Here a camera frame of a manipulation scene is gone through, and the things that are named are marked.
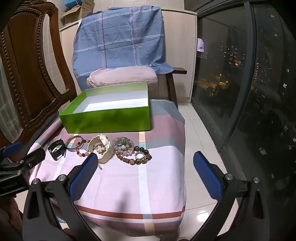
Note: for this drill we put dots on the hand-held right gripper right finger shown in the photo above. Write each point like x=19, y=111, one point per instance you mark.
x=205, y=176

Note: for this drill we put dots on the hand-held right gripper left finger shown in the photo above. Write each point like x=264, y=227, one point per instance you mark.
x=83, y=176

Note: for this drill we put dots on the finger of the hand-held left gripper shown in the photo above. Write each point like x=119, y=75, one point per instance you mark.
x=11, y=148
x=34, y=156

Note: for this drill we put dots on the gold flower brooch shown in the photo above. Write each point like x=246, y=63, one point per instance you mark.
x=101, y=149

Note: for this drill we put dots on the silver bangle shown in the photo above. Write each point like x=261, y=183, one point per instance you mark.
x=67, y=141

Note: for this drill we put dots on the green cardboard box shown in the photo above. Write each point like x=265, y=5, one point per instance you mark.
x=104, y=121

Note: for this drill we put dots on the pink plaid tablecloth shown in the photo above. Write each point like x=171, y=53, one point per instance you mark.
x=138, y=180

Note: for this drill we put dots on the carved wooden chair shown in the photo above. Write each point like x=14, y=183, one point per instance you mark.
x=25, y=69

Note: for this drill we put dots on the wooden armchair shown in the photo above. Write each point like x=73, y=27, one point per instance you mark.
x=172, y=90

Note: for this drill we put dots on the pink cushion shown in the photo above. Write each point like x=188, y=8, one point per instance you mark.
x=122, y=74

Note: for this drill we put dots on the blue plaid cloth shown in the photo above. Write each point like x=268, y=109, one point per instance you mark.
x=115, y=39

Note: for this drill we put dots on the brown cardboard box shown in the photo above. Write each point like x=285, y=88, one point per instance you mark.
x=71, y=16

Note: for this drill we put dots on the blue box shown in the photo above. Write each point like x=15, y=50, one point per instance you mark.
x=71, y=2

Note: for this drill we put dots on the dark window frame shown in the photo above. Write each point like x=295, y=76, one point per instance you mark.
x=249, y=58

